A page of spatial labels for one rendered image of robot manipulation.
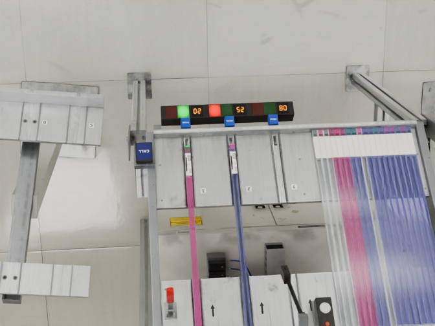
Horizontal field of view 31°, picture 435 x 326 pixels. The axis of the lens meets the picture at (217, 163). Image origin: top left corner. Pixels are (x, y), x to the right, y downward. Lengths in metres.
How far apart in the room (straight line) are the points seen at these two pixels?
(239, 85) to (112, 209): 0.62
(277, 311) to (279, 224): 0.47
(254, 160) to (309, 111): 0.83
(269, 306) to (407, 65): 1.26
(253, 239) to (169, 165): 0.39
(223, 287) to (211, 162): 0.32
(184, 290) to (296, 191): 0.37
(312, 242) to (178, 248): 0.37
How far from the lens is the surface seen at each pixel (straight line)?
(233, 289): 1.80
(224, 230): 2.17
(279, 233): 2.18
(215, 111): 2.01
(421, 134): 2.04
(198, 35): 2.64
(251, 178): 1.91
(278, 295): 1.81
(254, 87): 2.69
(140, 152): 1.88
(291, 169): 1.94
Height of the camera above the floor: 2.60
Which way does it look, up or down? 72 degrees down
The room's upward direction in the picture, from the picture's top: 164 degrees clockwise
